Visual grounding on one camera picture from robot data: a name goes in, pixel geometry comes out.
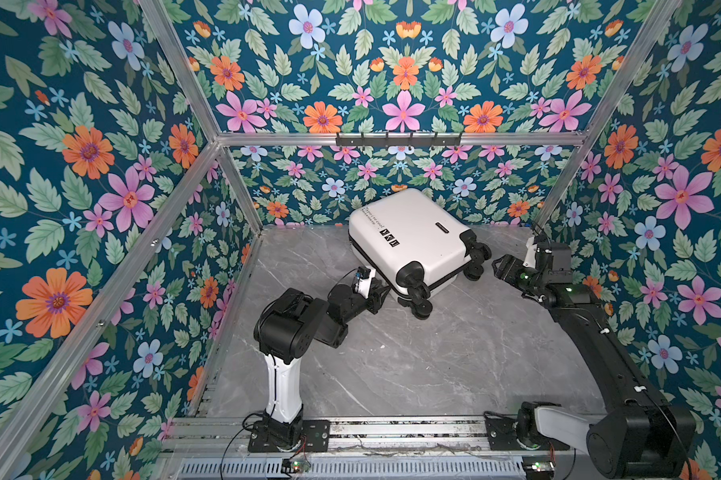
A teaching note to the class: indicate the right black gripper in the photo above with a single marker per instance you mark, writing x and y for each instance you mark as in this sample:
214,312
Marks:
510,265

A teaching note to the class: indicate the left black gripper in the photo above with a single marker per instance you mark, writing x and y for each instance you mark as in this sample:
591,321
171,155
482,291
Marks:
373,303

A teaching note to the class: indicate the white hard-shell suitcase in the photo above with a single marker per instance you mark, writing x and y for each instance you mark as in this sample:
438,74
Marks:
416,247

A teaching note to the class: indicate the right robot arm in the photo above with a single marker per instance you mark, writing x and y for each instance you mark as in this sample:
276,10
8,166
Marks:
640,435

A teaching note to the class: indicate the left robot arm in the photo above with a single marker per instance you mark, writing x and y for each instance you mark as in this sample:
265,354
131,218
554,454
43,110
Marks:
286,330

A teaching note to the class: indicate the left small circuit board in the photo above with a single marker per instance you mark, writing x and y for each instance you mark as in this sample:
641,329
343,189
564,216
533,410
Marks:
294,467

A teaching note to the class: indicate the small circuit board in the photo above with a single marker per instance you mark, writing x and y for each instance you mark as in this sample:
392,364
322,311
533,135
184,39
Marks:
294,467
538,470

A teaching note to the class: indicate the right small circuit board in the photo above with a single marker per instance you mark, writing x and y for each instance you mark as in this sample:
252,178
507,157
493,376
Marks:
538,470

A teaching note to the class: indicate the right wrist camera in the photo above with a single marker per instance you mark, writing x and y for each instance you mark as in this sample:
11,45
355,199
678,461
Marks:
531,245

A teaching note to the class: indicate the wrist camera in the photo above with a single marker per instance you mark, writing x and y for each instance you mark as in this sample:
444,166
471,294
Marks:
531,245
363,281

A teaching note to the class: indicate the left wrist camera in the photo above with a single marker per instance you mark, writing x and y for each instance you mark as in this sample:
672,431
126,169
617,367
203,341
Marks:
363,281

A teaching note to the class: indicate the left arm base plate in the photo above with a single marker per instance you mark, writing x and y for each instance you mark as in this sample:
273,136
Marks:
270,436

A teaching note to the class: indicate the black wall hook rack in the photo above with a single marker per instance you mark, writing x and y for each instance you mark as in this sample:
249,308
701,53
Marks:
387,139

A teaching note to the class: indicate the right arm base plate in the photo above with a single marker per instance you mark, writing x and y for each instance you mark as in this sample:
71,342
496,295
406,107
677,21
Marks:
504,433

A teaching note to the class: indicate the white slotted cable duct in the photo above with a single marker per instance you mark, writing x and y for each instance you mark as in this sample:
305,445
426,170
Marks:
355,468

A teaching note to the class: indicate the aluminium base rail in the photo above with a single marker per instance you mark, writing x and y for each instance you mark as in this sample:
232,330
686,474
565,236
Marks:
372,435

